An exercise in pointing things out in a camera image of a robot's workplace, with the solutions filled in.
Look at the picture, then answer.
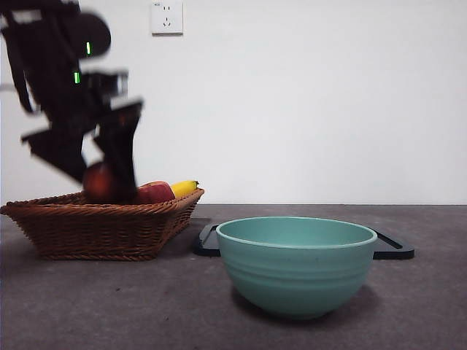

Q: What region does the dark red plum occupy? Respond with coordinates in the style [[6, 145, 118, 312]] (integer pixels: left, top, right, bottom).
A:
[[82, 163, 123, 204]]

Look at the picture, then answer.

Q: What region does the teal ribbed bowl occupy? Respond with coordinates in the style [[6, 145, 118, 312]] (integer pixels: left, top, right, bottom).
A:
[[215, 216, 378, 321]]

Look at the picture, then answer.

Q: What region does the red apple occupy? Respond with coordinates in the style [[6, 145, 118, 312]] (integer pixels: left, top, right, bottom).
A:
[[134, 181, 177, 205]]

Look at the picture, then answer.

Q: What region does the yellow banana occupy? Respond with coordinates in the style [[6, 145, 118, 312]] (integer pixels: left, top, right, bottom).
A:
[[170, 179, 201, 200]]

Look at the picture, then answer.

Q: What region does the brown wicker basket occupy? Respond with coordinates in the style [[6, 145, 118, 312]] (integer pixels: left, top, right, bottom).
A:
[[0, 188, 206, 262]]

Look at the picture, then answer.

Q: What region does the black rectangular tray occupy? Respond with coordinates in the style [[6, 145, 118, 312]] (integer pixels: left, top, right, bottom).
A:
[[192, 222, 415, 260]]

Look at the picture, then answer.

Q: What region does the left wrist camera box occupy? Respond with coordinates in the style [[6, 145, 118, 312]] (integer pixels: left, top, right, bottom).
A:
[[82, 68, 129, 98]]

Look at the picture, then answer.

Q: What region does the white wall socket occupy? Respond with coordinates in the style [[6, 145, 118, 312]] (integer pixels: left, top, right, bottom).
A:
[[151, 1, 185, 37]]

